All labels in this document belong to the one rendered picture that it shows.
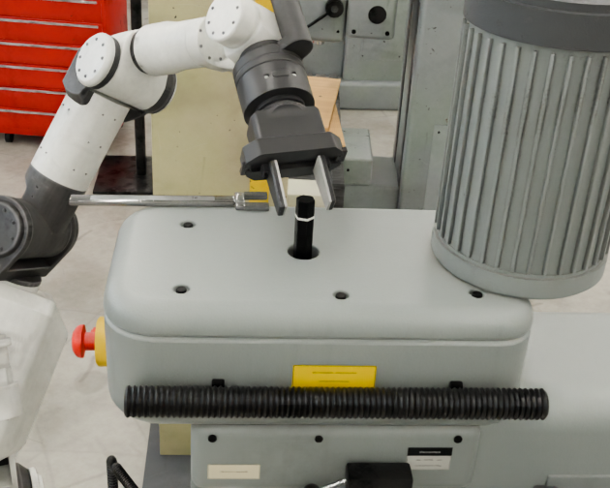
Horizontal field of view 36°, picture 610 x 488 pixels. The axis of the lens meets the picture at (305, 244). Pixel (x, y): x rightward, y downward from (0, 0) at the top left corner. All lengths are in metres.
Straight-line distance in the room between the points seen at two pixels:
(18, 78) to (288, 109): 4.88
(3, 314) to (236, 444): 0.48
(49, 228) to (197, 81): 1.46
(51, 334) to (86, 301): 3.05
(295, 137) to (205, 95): 1.76
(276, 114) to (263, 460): 0.40
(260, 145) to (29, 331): 0.52
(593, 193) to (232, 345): 0.40
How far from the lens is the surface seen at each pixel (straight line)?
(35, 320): 1.44
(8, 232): 1.40
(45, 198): 1.42
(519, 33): 0.94
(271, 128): 1.10
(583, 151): 0.99
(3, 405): 1.33
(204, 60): 1.27
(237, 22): 1.16
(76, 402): 3.91
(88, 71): 1.36
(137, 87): 1.37
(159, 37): 1.32
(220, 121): 2.87
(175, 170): 2.94
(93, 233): 5.06
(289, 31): 1.16
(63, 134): 1.41
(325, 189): 1.09
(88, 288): 4.60
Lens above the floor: 2.43
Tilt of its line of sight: 29 degrees down
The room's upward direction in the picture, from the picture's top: 4 degrees clockwise
